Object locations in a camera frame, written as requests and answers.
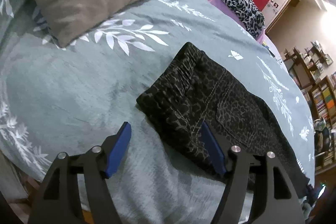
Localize dark wooden desk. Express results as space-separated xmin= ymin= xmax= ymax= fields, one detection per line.
xmin=284 ymin=48 xmax=317 ymax=90

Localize grey leaf pattern duvet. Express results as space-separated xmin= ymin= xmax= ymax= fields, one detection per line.
xmin=1 ymin=0 xmax=315 ymax=223

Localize black metal chair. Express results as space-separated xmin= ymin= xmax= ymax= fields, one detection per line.
xmin=313 ymin=118 xmax=332 ymax=158

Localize small desk top shelf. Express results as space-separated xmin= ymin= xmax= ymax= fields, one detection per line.
xmin=305 ymin=40 xmax=334 ymax=68

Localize wooden bookshelf with books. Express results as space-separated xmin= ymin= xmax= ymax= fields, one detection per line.
xmin=305 ymin=76 xmax=335 ymax=173

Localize black leopard print pants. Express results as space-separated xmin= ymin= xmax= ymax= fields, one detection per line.
xmin=137 ymin=43 xmax=309 ymax=198

